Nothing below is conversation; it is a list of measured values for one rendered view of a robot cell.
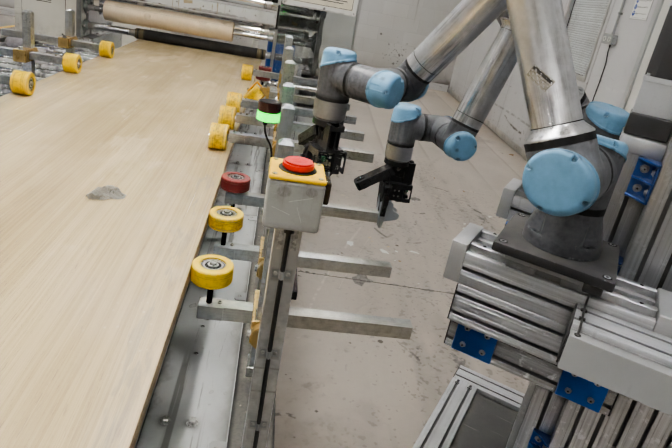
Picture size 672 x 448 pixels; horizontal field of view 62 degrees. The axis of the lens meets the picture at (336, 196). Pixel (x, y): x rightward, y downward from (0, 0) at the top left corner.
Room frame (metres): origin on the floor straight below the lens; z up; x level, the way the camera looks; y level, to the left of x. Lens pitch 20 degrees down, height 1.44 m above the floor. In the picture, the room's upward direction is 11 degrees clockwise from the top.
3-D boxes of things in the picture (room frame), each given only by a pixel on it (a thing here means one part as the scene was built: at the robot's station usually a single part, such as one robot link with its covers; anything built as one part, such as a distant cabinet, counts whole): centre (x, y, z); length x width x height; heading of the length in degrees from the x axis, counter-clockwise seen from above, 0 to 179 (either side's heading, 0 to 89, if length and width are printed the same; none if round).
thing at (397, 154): (1.50, -0.15, 1.04); 0.08 x 0.08 x 0.05
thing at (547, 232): (1.04, -0.46, 1.09); 0.15 x 0.15 x 0.10
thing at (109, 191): (1.17, 0.52, 0.91); 0.09 x 0.07 x 0.02; 132
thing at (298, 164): (0.65, 0.05, 1.22); 0.04 x 0.04 x 0.02
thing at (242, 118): (1.95, 0.19, 0.95); 0.50 x 0.04 x 0.04; 98
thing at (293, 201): (0.65, 0.05, 1.18); 0.07 x 0.07 x 0.08; 8
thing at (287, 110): (1.41, 0.16, 0.90); 0.04 x 0.04 x 0.48; 8
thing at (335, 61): (1.22, 0.05, 1.26); 0.09 x 0.08 x 0.11; 56
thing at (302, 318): (0.96, 0.01, 0.80); 0.44 x 0.03 x 0.04; 98
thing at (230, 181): (1.43, 0.28, 0.85); 0.08 x 0.08 x 0.11
